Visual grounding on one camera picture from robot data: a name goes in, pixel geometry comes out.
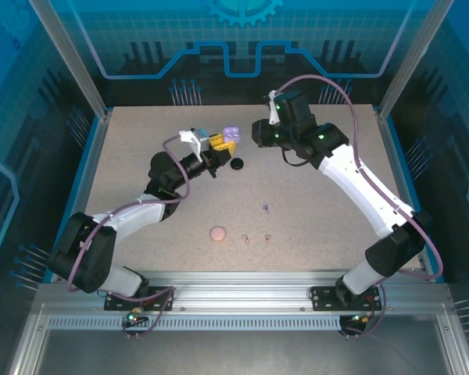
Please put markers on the aluminium base beam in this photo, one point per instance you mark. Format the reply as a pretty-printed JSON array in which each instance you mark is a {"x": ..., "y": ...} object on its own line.
[{"x": 238, "y": 293}]

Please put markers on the purple earbud charging case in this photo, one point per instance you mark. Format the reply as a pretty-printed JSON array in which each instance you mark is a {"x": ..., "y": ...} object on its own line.
[{"x": 231, "y": 134}]

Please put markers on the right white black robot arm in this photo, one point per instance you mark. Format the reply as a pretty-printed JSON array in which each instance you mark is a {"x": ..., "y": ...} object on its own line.
[{"x": 355, "y": 183}]

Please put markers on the aluminium side rail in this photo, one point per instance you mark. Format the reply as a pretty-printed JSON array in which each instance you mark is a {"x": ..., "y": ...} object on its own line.
[
  {"x": 394, "y": 164},
  {"x": 88, "y": 176}
]

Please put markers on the aluminium frame post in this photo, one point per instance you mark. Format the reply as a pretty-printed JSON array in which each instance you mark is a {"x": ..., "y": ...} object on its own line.
[
  {"x": 77, "y": 66},
  {"x": 402, "y": 66}
]

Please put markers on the black earbud charging case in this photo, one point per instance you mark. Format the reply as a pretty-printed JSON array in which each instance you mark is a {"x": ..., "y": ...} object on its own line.
[{"x": 237, "y": 164}]

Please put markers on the pink earbud charging case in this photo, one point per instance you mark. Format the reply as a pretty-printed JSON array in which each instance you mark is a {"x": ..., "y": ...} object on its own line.
[{"x": 219, "y": 233}]

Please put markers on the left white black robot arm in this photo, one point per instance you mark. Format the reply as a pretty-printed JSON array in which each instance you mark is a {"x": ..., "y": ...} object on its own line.
[{"x": 137, "y": 216}]

